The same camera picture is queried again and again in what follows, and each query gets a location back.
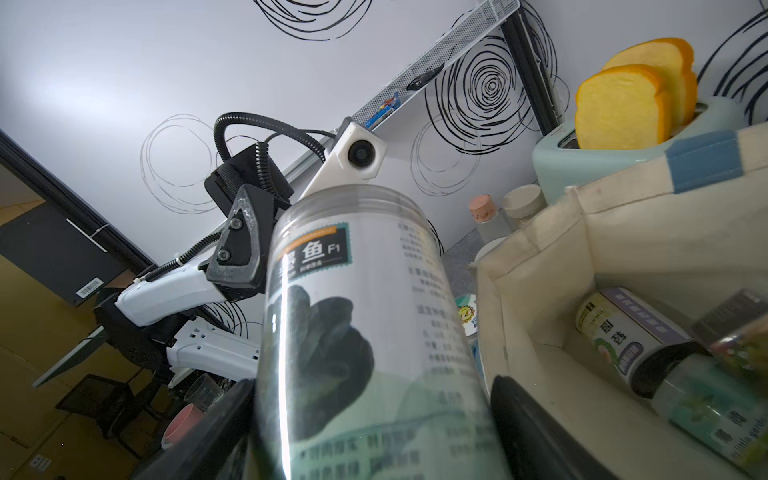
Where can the sunflower label tall jar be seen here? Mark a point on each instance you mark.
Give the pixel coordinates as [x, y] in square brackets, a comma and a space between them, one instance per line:
[488, 247]

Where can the cream canvas bag blue handles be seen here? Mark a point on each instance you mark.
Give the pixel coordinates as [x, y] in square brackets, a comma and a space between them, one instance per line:
[682, 232]

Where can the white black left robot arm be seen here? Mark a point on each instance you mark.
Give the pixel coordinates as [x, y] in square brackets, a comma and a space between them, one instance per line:
[162, 320]

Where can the yellow toast slice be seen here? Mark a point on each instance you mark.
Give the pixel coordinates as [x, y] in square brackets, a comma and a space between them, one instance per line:
[673, 58]
[623, 108]

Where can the beige lid jar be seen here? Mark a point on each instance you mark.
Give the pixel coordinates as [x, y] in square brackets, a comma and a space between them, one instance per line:
[522, 204]

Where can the yellow toast slice front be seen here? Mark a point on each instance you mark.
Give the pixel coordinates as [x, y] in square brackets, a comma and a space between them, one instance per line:
[623, 108]

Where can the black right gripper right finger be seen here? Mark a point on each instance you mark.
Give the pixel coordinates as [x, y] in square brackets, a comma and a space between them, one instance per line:
[535, 444]

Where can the grey wall rail left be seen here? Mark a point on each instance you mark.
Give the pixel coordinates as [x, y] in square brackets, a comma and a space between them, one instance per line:
[302, 170]

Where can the black small box on shelf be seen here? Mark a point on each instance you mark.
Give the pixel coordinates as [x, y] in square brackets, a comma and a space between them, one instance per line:
[424, 78]

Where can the purple stripe label jar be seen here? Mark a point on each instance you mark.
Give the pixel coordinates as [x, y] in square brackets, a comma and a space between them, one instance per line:
[638, 341]

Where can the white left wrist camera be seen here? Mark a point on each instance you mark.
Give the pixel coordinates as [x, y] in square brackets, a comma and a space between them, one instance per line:
[355, 158]

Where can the blue candy packet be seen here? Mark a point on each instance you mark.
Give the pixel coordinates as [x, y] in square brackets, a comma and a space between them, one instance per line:
[386, 109]

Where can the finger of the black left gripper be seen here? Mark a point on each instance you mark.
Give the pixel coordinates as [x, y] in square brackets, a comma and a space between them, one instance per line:
[239, 267]

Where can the mint green toaster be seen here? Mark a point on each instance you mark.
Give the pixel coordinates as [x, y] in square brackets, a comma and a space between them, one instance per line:
[560, 162]

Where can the green label jar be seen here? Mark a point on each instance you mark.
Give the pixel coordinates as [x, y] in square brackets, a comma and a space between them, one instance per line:
[468, 313]

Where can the white wire wall shelf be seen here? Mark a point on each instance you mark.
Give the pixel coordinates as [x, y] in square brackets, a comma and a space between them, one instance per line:
[465, 32]

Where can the green bottle in bag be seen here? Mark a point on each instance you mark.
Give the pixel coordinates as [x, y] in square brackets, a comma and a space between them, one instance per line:
[688, 390]

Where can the yellow toast slice back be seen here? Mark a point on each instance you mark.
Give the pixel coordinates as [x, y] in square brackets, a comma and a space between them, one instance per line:
[673, 58]

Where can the black corner frame post left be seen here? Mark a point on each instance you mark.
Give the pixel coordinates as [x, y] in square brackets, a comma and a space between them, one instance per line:
[536, 83]

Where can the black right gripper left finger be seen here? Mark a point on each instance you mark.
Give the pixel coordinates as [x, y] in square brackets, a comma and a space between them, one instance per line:
[216, 447]

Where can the dark label small jar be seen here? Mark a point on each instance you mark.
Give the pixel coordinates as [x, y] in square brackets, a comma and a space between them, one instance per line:
[735, 333]

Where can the dark panda label jar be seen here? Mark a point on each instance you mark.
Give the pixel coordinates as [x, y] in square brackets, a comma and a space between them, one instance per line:
[365, 370]

